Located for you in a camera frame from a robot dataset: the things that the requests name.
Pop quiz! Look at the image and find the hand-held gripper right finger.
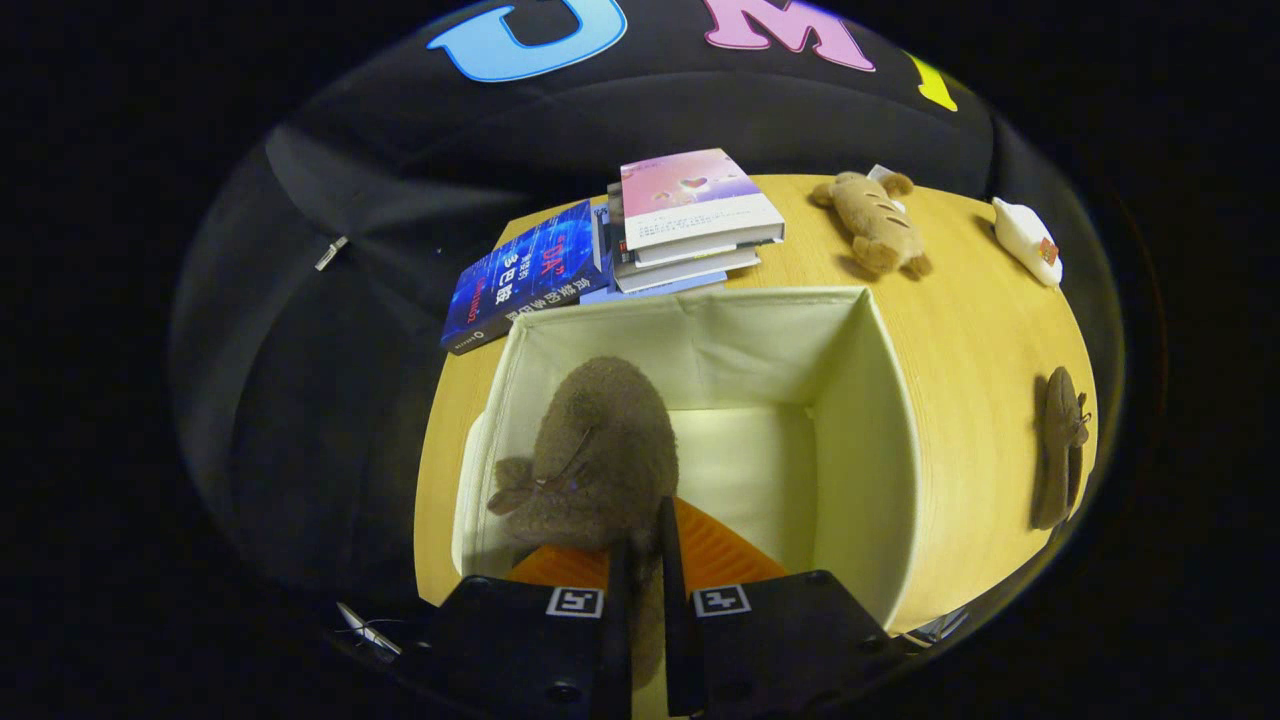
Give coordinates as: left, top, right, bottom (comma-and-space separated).
655, 495, 906, 720

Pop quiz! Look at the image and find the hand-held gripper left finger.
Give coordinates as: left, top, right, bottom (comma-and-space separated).
395, 540, 633, 720

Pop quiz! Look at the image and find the brown fuzzy slipper shoe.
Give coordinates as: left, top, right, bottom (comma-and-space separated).
487, 356, 681, 691
1030, 366, 1091, 531

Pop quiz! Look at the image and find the beige fabric storage box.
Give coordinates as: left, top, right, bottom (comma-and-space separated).
450, 286, 919, 636

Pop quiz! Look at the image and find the dark grey book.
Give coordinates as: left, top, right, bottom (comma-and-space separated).
607, 182, 763, 295

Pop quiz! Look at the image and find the black backdrop cloth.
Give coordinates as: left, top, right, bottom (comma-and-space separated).
170, 0, 1121, 621

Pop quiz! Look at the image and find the dark blue book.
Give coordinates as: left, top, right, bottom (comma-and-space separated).
441, 200, 611, 356

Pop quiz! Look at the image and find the brown bread plush toy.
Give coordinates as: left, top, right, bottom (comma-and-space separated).
810, 165, 933, 281

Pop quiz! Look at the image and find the white plush toy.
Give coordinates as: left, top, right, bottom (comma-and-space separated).
992, 197, 1064, 288

